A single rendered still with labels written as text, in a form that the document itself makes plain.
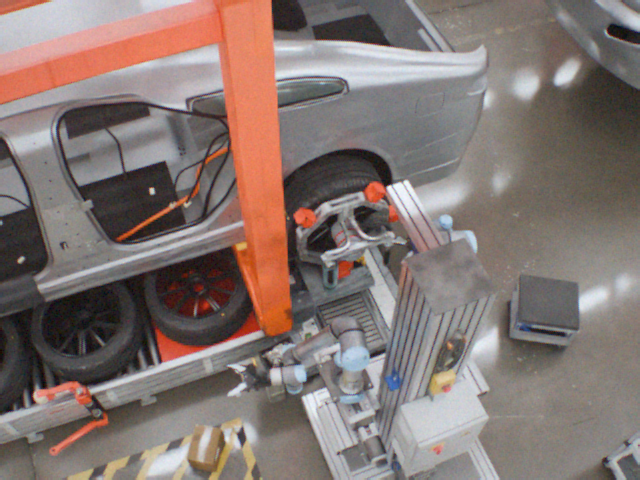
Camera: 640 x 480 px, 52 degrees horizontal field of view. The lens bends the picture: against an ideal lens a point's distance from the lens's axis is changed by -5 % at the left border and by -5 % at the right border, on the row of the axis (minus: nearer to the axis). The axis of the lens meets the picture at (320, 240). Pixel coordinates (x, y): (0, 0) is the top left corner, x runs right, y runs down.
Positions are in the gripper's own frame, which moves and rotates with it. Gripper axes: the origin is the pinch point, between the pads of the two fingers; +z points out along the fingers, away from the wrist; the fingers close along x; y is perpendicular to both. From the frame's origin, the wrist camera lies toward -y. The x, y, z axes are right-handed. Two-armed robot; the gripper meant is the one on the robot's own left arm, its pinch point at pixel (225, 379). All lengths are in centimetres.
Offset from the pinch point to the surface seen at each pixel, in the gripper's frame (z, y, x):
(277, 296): -26, 22, 59
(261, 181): -26, -72, 47
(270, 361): -18, 63, 46
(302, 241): -43, 21, 94
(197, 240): 15, 20, 102
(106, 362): 77, 68, 60
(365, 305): -83, 108, 107
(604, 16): -274, -20, 234
